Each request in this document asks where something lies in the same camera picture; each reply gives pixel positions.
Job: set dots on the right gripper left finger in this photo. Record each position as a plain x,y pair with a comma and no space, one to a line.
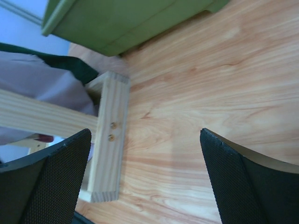
43,187

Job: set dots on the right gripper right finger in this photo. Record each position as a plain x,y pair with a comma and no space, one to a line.
249,187

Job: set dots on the lilac pink garment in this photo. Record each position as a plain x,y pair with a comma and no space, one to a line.
30,76

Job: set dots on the dark green white garment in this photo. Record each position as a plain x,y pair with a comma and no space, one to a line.
81,70

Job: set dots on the olive green plastic basin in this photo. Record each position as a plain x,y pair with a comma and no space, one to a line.
111,27

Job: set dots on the wooden hanging rack frame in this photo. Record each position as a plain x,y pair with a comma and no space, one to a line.
103,174

